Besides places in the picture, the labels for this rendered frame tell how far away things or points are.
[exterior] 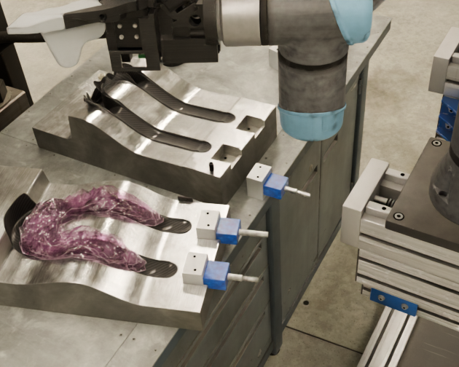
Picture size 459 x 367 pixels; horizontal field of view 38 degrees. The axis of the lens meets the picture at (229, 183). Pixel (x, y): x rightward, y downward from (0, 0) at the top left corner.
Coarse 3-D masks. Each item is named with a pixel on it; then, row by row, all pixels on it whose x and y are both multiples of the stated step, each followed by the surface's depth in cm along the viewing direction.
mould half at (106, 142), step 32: (128, 96) 148; (192, 96) 153; (224, 96) 152; (32, 128) 153; (64, 128) 151; (96, 128) 141; (128, 128) 143; (160, 128) 145; (192, 128) 144; (224, 128) 142; (96, 160) 148; (128, 160) 142; (160, 160) 137; (192, 160) 135; (256, 160) 146; (192, 192) 139; (224, 192) 135
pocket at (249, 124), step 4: (248, 116) 145; (244, 120) 145; (248, 120) 146; (252, 120) 146; (256, 120) 145; (260, 120) 145; (240, 124) 144; (244, 124) 146; (248, 124) 147; (252, 124) 146; (256, 124) 146; (260, 124) 145; (236, 128) 143; (240, 128) 145; (244, 128) 146; (248, 128) 146; (252, 128) 146; (256, 128) 146; (260, 128) 144; (248, 132) 145; (252, 132) 145; (256, 132) 145
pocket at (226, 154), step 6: (222, 144) 139; (222, 150) 140; (228, 150) 139; (234, 150) 138; (240, 150) 137; (216, 156) 138; (222, 156) 140; (228, 156) 140; (234, 156) 140; (240, 156) 138; (228, 162) 138; (234, 162) 136
